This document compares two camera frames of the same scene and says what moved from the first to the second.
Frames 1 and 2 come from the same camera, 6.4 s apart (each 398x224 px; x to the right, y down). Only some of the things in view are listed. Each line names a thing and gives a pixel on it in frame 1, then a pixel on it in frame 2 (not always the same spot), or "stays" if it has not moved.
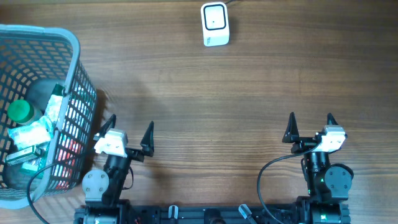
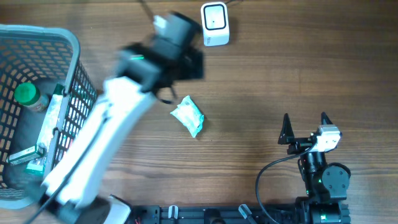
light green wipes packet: (31, 134) to (190, 115)
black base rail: (303, 211) stays
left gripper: (147, 145) to (197, 68)
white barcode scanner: (214, 19) stays
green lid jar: (23, 113) to (28, 95)
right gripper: (291, 135) to (286, 135)
